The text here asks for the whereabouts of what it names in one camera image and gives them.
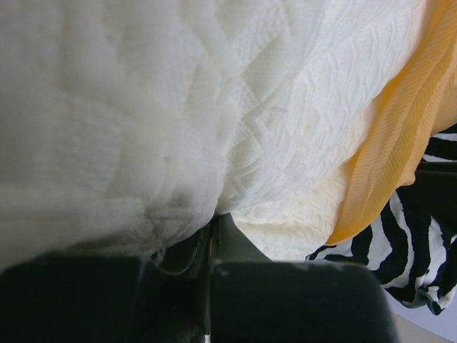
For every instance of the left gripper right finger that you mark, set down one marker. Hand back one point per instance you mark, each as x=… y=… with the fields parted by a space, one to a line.
x=254 y=299

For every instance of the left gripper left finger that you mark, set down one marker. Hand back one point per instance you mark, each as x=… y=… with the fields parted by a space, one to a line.
x=90 y=298

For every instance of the cream memory foam pillow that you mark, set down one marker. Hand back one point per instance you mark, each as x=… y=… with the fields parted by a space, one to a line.
x=127 y=125

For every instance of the orange pillowcase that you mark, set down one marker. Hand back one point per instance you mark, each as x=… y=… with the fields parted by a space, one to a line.
x=418 y=103

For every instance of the zebra print cushion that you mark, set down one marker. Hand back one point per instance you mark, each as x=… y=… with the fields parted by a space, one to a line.
x=411 y=245

